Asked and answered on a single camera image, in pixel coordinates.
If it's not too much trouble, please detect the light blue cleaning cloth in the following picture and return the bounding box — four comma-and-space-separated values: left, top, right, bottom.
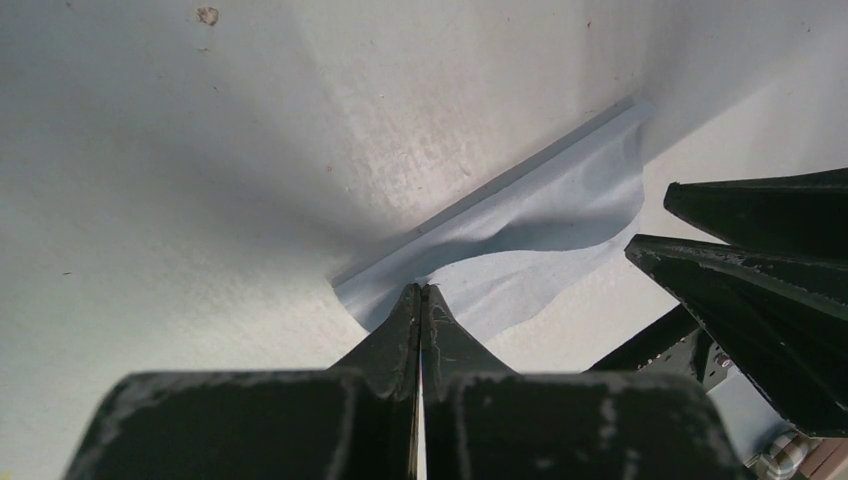
333, 101, 653, 342

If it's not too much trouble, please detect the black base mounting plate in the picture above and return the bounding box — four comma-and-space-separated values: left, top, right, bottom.
591, 305, 734, 390

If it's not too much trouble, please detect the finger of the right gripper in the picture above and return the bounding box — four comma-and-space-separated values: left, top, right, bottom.
625, 234, 847, 437
663, 168, 847, 260

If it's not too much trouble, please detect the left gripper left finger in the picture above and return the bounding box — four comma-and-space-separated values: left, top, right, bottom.
65, 284, 422, 479

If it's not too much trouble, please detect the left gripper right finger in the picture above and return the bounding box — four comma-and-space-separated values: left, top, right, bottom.
420, 285, 749, 479

